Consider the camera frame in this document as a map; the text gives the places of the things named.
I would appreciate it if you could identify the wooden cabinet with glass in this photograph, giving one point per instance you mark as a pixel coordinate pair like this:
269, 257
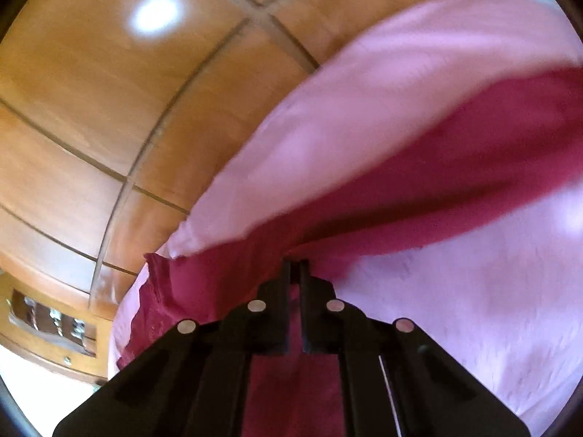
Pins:
45, 318

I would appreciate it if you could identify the dark red garment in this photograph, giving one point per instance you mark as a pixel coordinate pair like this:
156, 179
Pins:
410, 182

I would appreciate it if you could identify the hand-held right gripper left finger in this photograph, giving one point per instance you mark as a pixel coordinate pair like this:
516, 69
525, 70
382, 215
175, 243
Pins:
284, 291

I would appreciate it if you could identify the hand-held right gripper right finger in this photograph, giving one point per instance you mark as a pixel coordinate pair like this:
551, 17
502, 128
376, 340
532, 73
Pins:
305, 291

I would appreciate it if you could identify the wooden panelled wardrobe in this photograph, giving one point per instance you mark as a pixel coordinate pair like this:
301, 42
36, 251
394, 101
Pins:
91, 100

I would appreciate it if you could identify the pink blanket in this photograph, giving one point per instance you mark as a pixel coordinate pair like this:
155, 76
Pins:
364, 100

